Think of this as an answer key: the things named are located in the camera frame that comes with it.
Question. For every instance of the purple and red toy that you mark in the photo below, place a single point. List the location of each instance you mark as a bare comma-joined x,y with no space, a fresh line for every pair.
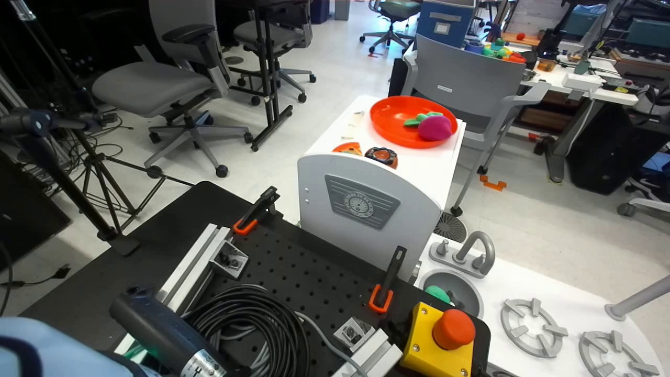
436,128

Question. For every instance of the white toy kitchen cabinet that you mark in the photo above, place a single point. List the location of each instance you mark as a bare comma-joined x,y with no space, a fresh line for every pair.
327,222

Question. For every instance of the orange toy pizza slice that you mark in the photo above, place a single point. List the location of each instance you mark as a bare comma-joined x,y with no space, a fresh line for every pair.
348,149

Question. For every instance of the orange plastic plate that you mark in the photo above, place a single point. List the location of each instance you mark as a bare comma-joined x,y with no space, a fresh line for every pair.
391,121

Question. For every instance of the small green toy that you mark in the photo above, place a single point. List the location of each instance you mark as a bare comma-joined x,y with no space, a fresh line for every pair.
438,293

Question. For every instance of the grey toy faucet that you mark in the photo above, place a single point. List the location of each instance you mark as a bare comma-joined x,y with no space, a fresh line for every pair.
484,247

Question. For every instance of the grey toy sink basin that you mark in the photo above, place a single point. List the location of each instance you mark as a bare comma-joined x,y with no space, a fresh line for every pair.
463,293

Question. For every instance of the colourful toy pile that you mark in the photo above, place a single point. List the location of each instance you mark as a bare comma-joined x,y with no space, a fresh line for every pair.
496,50

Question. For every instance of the white toy stove counter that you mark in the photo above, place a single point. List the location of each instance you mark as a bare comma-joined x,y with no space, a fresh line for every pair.
531,279

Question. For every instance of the grey toy stove burner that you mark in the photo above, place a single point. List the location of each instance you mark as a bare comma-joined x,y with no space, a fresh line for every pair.
614,353
534,328

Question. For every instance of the orange black bar clamp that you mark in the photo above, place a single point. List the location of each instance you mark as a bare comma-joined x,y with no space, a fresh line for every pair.
388,279
256,210

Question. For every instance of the black perforated breadboard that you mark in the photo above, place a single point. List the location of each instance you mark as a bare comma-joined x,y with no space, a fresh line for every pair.
299,268

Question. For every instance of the grey round floor base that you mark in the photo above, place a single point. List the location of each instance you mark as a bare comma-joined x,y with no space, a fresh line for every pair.
452,226

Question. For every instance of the orange floor marker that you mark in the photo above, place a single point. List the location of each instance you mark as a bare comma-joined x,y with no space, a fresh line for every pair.
492,185

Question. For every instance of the grey plastic chair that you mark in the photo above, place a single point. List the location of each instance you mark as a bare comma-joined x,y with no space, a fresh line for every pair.
461,76

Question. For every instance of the grey swivel chair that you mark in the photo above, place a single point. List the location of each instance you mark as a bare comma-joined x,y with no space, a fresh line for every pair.
268,34

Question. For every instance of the yellow red emergency stop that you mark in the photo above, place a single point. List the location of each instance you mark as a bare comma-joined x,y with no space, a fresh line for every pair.
431,347

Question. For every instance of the green office chair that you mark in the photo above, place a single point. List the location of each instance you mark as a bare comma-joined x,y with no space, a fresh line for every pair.
394,11

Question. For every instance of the blue storage bin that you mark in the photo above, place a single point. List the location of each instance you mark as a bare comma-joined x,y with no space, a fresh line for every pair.
446,23

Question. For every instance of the grey office chair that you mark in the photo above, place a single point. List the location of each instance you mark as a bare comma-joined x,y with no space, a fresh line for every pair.
148,84

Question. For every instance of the dark blue cylinder tool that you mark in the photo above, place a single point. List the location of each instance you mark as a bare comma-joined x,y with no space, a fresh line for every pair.
157,328

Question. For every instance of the black tripod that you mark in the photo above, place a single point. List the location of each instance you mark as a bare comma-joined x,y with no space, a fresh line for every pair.
76,191

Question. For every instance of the white desk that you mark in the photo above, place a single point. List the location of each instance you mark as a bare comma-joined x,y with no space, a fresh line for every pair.
587,80

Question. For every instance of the black computer tower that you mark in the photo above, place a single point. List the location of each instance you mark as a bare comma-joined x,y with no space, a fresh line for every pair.
608,157

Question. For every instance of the grey metal pole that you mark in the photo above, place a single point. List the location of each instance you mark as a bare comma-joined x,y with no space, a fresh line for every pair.
636,302

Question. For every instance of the pale blue rounded object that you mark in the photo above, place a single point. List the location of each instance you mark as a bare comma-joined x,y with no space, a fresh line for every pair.
49,347

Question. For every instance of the black table frame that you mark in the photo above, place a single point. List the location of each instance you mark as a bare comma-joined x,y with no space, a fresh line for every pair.
268,91

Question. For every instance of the aluminium extrusion rail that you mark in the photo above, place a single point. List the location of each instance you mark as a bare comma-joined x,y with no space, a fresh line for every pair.
377,353
192,268

